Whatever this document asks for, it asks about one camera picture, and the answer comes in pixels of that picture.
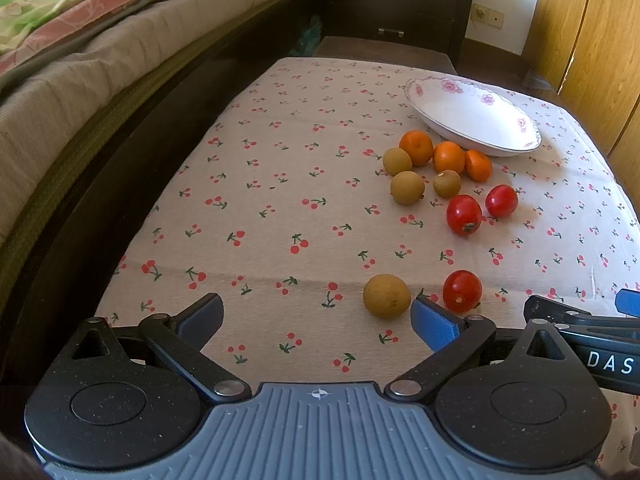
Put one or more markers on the orange mandarin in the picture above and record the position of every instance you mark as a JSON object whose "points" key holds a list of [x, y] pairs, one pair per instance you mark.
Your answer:
{"points": [[477, 166], [418, 145], [448, 156]]}

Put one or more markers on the wooden wardrobe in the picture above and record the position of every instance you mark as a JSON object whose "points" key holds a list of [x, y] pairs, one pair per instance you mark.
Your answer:
{"points": [[588, 51]]}

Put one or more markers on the cherry print tablecloth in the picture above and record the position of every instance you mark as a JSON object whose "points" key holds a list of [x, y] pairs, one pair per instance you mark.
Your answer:
{"points": [[284, 210]]}

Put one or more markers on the wall power socket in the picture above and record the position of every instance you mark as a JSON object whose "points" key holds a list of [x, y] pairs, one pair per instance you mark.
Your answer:
{"points": [[487, 16]]}

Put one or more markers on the bed with beige mattress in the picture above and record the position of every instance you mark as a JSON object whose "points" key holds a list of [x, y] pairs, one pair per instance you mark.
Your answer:
{"points": [[61, 107]]}

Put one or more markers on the green plastic bag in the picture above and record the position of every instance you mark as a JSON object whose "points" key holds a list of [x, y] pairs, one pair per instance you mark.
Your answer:
{"points": [[308, 40]]}

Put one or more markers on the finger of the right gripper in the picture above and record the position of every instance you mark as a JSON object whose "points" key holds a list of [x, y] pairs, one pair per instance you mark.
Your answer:
{"points": [[627, 302], [558, 313]]}

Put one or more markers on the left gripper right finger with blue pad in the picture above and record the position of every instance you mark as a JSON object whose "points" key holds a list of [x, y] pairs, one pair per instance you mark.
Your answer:
{"points": [[511, 399]]}

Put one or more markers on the red tomato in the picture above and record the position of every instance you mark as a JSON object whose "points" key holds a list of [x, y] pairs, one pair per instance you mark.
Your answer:
{"points": [[462, 292], [463, 215], [501, 201]]}

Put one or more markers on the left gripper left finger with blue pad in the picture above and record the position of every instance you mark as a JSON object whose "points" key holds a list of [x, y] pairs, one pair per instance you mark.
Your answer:
{"points": [[122, 397]]}

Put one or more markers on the brown longan small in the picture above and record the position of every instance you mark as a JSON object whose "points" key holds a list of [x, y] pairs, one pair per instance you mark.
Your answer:
{"points": [[447, 184]]}

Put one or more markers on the white floral plate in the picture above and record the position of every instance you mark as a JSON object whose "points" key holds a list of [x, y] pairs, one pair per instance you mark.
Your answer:
{"points": [[473, 116]]}

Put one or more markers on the dark wooden stool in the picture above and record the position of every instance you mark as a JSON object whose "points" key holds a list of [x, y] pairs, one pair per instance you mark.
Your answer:
{"points": [[384, 52]]}

